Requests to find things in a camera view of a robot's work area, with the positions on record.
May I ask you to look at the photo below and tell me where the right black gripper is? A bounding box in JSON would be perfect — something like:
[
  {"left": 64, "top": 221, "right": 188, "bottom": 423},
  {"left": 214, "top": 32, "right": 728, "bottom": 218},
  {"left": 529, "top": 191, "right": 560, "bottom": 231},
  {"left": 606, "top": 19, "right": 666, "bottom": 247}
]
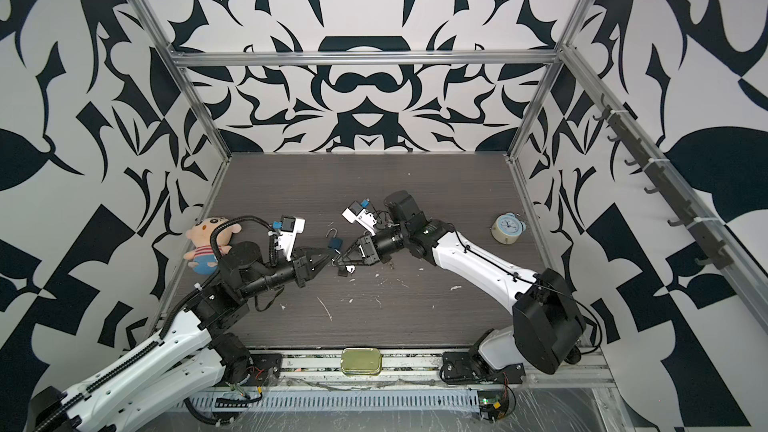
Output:
[{"left": 339, "top": 226, "right": 413, "bottom": 266}]

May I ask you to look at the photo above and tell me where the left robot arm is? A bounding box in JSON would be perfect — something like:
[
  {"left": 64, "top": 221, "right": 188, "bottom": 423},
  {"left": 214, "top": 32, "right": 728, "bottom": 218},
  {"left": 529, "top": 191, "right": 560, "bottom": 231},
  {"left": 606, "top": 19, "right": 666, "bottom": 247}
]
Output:
[{"left": 25, "top": 215, "right": 337, "bottom": 431}]

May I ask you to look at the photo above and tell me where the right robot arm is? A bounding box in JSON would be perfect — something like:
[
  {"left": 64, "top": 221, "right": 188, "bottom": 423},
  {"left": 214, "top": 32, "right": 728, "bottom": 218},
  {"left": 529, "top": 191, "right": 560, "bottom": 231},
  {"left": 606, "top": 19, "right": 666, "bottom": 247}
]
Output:
[{"left": 336, "top": 190, "right": 586, "bottom": 384}]

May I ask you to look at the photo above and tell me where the left blue padlock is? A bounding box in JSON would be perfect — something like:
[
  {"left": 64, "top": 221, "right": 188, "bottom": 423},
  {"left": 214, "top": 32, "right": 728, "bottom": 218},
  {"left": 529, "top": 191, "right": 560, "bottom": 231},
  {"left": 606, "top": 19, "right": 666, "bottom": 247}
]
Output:
[{"left": 326, "top": 228, "right": 343, "bottom": 253}]

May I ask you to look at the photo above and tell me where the gold metal tin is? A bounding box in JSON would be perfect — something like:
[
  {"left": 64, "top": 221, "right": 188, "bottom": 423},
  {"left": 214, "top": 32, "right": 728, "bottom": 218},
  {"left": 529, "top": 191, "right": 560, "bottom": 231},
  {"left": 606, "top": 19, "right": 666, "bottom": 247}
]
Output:
[{"left": 340, "top": 347, "right": 383, "bottom": 376}]

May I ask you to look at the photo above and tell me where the plush doll striped shirt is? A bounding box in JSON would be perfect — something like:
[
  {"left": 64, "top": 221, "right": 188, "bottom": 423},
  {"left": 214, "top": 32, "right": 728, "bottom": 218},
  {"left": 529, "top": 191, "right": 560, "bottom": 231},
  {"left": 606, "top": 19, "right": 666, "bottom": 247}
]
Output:
[{"left": 183, "top": 217, "right": 242, "bottom": 276}]

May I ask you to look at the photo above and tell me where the cream blue alarm clock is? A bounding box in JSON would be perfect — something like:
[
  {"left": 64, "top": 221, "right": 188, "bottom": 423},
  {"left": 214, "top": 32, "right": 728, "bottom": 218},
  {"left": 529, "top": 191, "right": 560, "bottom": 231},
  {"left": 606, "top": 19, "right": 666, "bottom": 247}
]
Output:
[{"left": 491, "top": 212, "right": 527, "bottom": 245}]

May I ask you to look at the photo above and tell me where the small electronics board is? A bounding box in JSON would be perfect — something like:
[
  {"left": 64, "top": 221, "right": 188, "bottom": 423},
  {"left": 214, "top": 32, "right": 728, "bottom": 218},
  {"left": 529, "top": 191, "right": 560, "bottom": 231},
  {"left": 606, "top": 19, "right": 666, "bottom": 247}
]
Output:
[{"left": 478, "top": 388, "right": 517, "bottom": 422}]

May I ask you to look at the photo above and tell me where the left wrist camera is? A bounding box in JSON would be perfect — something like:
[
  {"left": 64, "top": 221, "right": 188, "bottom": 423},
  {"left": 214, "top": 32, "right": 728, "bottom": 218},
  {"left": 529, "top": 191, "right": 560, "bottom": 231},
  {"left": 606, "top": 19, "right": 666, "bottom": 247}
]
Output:
[{"left": 272, "top": 216, "right": 306, "bottom": 261}]

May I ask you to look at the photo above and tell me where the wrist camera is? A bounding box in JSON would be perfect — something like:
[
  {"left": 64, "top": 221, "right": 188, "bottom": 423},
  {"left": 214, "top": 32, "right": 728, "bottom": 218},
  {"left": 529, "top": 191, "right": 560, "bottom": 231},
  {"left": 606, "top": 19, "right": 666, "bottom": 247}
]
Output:
[
  {"left": 342, "top": 199, "right": 379, "bottom": 235},
  {"left": 272, "top": 216, "right": 306, "bottom": 261}
]

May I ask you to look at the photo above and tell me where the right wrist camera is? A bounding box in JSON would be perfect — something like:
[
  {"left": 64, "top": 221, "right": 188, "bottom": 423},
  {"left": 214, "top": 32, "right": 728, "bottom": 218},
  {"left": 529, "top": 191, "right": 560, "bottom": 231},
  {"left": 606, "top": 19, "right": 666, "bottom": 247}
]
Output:
[{"left": 342, "top": 199, "right": 379, "bottom": 235}]

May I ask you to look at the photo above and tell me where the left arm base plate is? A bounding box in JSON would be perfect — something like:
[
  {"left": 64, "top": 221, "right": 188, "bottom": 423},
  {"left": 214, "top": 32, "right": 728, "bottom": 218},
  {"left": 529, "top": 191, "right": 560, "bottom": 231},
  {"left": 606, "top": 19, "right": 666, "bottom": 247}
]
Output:
[{"left": 235, "top": 352, "right": 283, "bottom": 387}]

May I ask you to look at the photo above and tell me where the white slotted cable duct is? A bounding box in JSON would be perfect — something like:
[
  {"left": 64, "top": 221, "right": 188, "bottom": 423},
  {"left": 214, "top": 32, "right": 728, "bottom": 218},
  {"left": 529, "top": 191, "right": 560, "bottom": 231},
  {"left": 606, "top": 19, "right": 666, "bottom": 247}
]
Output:
[{"left": 190, "top": 389, "right": 480, "bottom": 413}]

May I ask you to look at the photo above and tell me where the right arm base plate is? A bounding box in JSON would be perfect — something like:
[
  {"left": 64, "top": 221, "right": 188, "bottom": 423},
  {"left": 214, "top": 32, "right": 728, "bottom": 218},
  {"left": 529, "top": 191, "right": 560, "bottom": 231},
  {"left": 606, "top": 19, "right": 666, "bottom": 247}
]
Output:
[{"left": 439, "top": 352, "right": 526, "bottom": 385}]

